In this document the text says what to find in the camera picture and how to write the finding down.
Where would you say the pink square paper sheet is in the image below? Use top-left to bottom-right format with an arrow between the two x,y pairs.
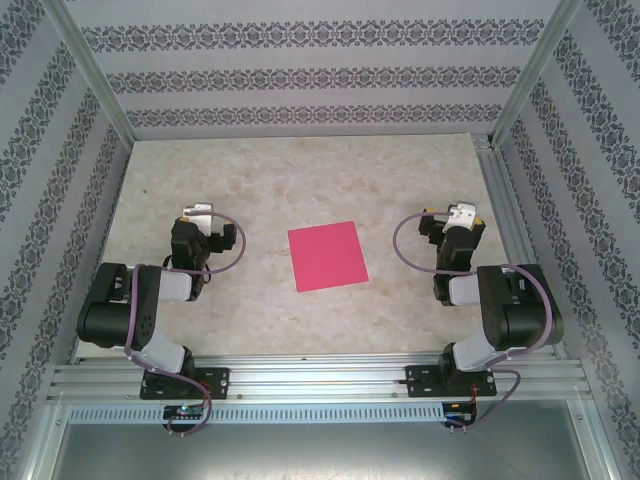
287,219 -> 371,294

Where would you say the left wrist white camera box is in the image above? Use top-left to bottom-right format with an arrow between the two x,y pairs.
181,201 -> 217,234

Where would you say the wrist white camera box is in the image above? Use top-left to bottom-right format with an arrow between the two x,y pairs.
443,200 -> 477,234
181,201 -> 217,234

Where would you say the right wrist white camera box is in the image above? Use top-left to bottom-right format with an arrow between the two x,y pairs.
443,200 -> 477,234

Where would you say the aluminium side rail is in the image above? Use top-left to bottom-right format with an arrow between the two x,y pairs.
472,133 -> 570,361

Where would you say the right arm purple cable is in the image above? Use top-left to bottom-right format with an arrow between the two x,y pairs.
393,209 -> 560,434

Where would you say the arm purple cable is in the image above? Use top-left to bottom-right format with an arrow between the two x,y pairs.
123,209 -> 247,437
393,209 -> 560,434

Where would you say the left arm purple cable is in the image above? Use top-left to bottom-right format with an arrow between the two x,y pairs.
123,209 -> 247,437

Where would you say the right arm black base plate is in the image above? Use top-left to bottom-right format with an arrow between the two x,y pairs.
404,364 -> 499,399

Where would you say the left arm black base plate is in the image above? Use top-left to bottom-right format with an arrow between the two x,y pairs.
139,367 -> 232,401

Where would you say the aluminium frame post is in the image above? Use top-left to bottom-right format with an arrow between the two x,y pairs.
43,0 -> 137,144
491,0 -> 584,147

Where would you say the aluminium mounting rail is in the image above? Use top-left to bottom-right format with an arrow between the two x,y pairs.
47,352 -> 594,404

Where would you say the slotted grey cable duct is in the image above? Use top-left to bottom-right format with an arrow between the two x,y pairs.
67,403 -> 447,424

